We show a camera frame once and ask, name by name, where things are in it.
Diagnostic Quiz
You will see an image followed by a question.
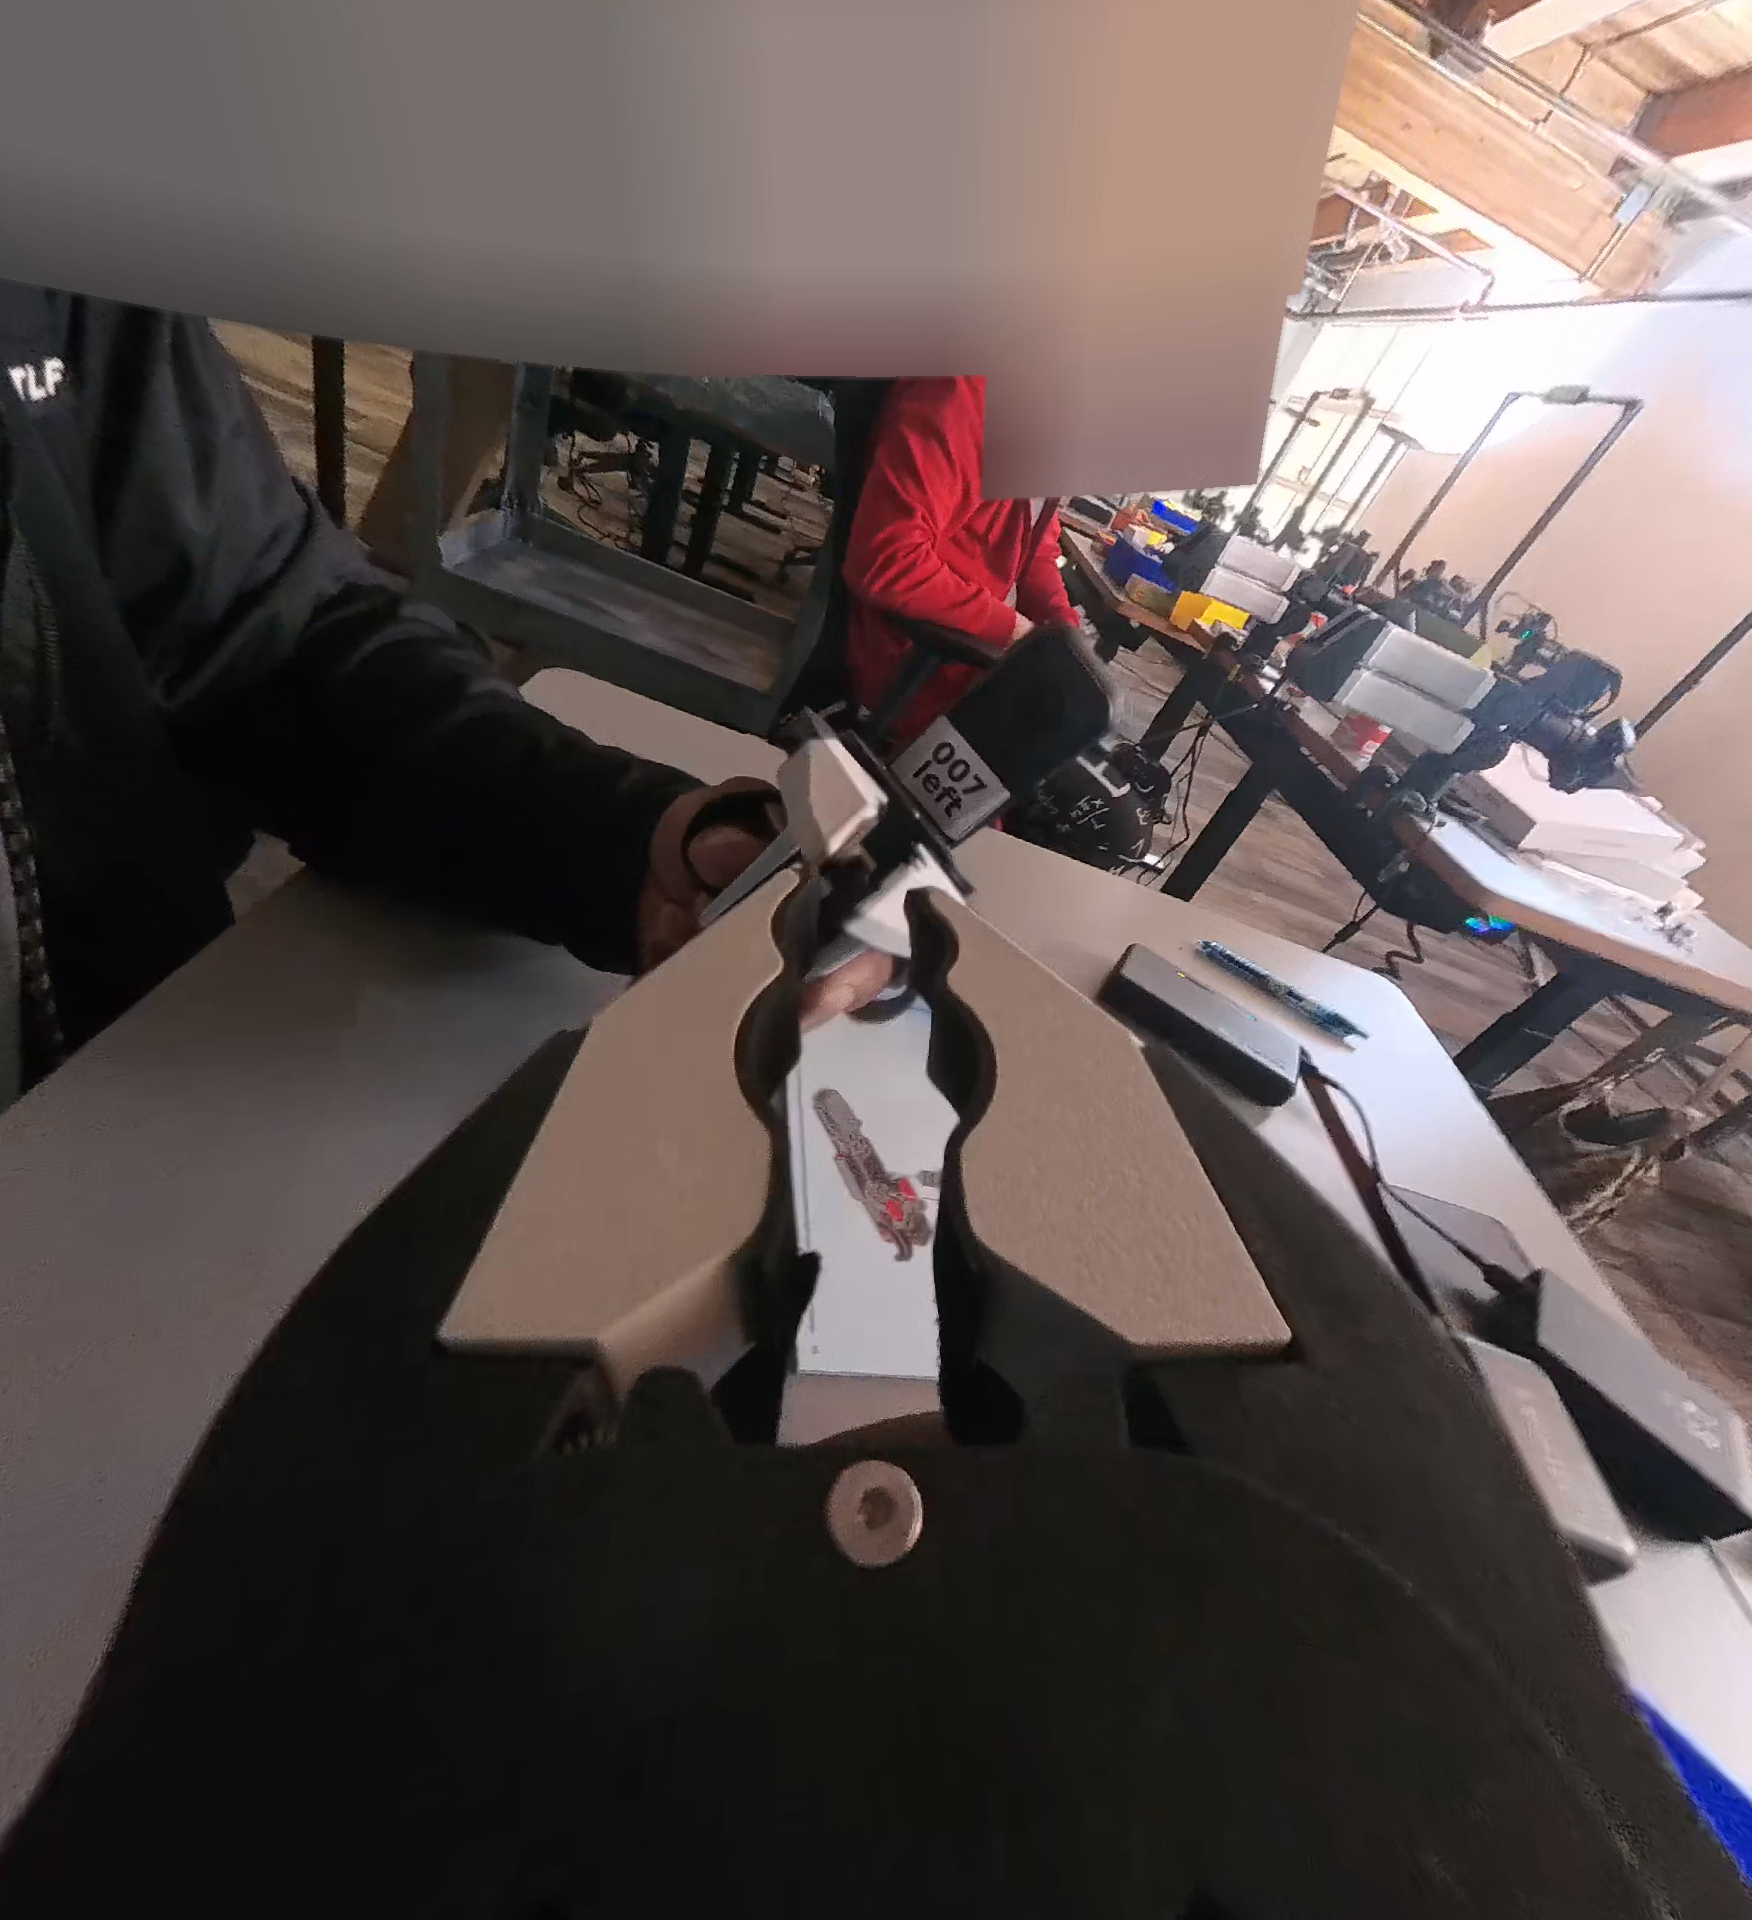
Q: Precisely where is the white charger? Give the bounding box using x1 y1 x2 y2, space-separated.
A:
1506 1266 1752 1546

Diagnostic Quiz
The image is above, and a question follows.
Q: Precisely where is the black smartphone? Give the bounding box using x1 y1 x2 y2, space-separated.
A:
1376 1181 1541 1306

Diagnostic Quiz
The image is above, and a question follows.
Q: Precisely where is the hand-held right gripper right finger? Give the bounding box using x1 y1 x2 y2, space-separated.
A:
905 886 1294 1429

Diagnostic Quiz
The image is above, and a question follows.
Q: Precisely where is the person's left forearm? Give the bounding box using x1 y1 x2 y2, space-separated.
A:
164 577 713 981

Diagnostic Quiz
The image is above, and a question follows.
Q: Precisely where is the black office chair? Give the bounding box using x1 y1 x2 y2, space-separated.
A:
773 379 1003 744

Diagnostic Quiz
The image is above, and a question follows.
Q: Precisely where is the black metal frame rig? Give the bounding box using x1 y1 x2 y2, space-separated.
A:
1374 383 1645 631

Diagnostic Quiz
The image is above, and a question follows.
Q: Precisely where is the blue plastic bin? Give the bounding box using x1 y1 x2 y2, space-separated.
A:
1627 1687 1752 1920

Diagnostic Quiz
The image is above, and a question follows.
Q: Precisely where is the white flat box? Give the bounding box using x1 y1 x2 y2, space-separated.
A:
1476 777 1714 911

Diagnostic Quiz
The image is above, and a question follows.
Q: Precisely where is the person's black jacket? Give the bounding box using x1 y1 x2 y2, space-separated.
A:
0 263 420 1058

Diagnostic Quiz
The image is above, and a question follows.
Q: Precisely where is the grey utility cart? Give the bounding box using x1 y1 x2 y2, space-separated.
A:
408 358 836 724

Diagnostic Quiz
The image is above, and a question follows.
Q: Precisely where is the white storage box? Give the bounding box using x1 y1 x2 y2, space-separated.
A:
1330 621 1502 755

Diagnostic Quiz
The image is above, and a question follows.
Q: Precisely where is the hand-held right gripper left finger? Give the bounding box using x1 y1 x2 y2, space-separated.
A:
436 873 811 1398

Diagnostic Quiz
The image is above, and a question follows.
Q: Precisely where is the long wooden work table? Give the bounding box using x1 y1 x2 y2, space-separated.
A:
1057 511 1752 1097

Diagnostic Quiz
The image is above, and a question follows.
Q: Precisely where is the blue patterned pen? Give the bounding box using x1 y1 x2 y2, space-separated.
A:
1195 936 1371 1047

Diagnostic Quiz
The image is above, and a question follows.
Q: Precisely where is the person's left hand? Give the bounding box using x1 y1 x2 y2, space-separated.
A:
639 777 919 1029

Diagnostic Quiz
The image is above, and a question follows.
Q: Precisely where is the instruction booklet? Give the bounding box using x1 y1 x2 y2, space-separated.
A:
783 1008 956 1382

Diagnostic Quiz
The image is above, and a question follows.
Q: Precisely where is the black flat box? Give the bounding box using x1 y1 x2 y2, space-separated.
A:
1099 942 1307 1110

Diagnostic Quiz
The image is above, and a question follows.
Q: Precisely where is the black cable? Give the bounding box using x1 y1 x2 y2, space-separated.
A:
1303 1054 1534 1295

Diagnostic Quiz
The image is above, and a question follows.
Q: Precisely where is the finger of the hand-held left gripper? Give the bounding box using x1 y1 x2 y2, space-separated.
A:
817 867 976 964
779 734 892 876

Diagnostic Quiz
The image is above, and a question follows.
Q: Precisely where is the floor lamp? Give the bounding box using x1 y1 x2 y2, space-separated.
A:
1629 493 1752 741

